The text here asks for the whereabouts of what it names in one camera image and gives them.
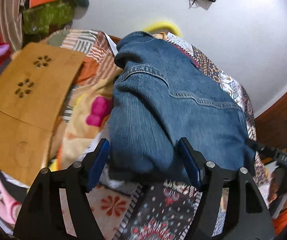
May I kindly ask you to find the beige blanket with pink print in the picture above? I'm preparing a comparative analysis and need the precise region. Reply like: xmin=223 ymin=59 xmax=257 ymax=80
xmin=50 ymin=75 xmax=119 ymax=170

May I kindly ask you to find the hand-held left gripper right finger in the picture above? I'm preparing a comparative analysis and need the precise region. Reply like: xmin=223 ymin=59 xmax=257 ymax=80
xmin=178 ymin=137 xmax=276 ymax=240

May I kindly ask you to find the striped patchwork quilt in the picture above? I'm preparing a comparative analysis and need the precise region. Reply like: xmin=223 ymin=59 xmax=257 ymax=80
xmin=46 ymin=29 xmax=124 ymax=85

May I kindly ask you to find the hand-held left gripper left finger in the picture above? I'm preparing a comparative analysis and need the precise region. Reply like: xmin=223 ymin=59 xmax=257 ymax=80
xmin=13 ymin=138 xmax=110 ymax=240

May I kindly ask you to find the blue denim jacket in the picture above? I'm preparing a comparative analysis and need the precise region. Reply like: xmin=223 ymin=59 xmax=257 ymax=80
xmin=108 ymin=31 xmax=256 ymax=180

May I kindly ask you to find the person's right hand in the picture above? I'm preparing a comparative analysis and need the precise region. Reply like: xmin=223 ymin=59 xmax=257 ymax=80
xmin=268 ymin=171 xmax=287 ymax=207

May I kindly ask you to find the yellow plush item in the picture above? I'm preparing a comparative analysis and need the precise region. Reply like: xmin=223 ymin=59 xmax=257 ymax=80
xmin=142 ymin=19 xmax=181 ymax=37

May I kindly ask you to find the brown wooden door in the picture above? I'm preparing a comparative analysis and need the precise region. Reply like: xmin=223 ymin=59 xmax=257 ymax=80
xmin=255 ymin=74 xmax=287 ymax=150

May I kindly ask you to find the wooden board with flower cutouts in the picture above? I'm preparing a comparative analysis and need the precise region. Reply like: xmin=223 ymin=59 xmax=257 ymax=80
xmin=0 ymin=42 xmax=86 ymax=187

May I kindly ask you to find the patterned patchwork bedsheet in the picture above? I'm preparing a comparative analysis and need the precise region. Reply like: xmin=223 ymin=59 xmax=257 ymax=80
xmin=59 ymin=31 xmax=271 ymax=240

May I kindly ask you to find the green patterned bag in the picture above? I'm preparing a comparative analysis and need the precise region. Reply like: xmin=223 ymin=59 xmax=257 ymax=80
xmin=21 ymin=0 xmax=75 ymax=35

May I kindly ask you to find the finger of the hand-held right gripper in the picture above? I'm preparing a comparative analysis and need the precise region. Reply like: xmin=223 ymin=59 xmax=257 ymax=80
xmin=245 ymin=139 xmax=278 ymax=160

